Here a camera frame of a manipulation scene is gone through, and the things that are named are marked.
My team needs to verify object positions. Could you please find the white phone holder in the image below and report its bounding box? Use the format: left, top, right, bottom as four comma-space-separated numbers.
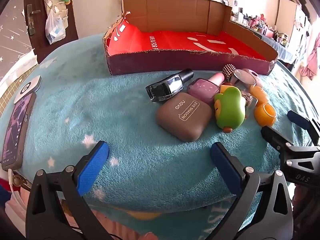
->
14, 75, 42, 103

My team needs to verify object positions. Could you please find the metal door handle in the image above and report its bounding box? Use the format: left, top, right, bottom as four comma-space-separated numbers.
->
26, 4, 41, 36

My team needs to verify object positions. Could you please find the black nail polish bottle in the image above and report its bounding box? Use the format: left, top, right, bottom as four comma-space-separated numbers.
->
146, 69, 195, 103

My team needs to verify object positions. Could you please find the brown eyeshadow case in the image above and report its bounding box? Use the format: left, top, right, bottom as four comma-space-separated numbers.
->
156, 92, 213, 142

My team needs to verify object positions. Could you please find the hanging plastic bag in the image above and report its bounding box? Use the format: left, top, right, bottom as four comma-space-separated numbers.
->
45, 10, 67, 45

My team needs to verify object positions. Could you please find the dark smartphone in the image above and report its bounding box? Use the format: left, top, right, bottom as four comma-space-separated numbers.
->
1, 92, 37, 171

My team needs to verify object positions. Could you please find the pink hanging cloth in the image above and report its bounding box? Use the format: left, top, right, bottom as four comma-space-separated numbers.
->
299, 34, 320, 81

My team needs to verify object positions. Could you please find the purple nail polish bottle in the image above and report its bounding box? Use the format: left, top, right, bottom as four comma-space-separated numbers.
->
187, 72, 227, 105

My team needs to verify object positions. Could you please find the green frog toy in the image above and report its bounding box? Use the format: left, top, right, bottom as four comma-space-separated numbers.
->
213, 85, 248, 133

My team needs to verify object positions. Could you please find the orange container lid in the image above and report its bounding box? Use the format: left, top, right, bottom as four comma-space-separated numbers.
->
249, 85, 270, 105

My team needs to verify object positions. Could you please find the pink round gadget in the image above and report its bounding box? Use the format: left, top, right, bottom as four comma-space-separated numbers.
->
229, 68, 264, 88

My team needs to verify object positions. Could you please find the white wardrobe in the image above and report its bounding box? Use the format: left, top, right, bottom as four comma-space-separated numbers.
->
276, 0, 313, 55

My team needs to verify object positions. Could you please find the orange plastic cup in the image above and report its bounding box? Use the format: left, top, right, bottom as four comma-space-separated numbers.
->
254, 103, 277, 127

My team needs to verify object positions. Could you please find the dark wooden door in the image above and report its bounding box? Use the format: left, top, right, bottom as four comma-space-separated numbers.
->
21, 0, 78, 64

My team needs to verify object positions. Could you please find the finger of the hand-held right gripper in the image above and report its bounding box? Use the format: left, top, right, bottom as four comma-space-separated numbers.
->
287, 110, 320, 146
261, 125, 295, 155

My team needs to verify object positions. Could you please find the row of cosmetics bottles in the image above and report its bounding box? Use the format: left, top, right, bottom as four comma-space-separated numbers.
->
231, 5, 292, 47

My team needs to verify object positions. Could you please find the table with grey cloth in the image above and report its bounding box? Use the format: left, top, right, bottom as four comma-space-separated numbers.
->
250, 26, 300, 65

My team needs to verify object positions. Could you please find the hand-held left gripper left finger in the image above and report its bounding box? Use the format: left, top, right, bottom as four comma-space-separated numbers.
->
25, 140, 113, 240

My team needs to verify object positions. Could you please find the cardboard box with red lining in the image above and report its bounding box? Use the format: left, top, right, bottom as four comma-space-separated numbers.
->
103, 0, 279, 76

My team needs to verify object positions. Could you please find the gold studded cap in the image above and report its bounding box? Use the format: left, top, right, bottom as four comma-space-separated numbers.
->
222, 64, 237, 77

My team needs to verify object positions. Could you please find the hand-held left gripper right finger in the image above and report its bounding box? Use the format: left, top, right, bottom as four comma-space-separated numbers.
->
210, 142, 294, 240

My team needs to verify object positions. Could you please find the white charging cable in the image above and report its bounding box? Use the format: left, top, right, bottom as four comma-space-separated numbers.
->
7, 169, 25, 210

